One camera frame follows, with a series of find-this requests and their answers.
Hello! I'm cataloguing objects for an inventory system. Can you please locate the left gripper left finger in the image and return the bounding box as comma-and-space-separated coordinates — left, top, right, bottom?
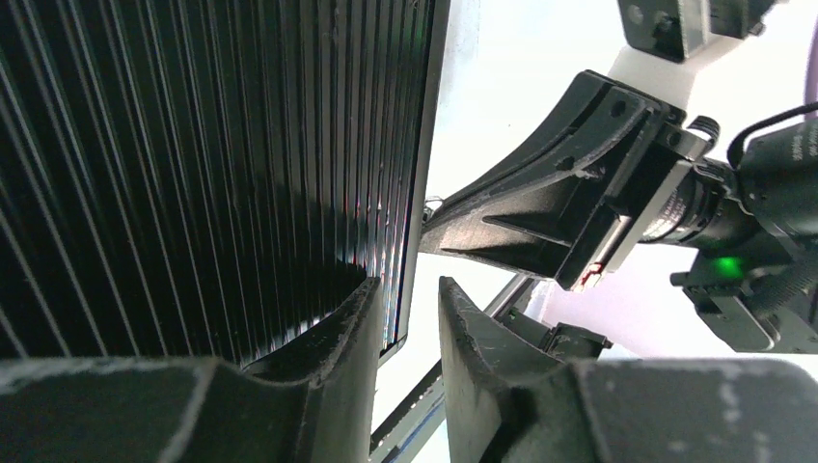
1, 278, 383, 462

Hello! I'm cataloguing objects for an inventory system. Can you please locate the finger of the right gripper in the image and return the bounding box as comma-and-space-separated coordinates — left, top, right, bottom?
420, 139, 668, 279
430, 70, 686, 221

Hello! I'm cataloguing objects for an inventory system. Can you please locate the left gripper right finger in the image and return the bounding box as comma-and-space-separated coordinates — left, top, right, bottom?
439, 277, 817, 462

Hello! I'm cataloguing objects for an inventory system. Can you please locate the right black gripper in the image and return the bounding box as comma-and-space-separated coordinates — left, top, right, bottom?
641, 115, 817, 354

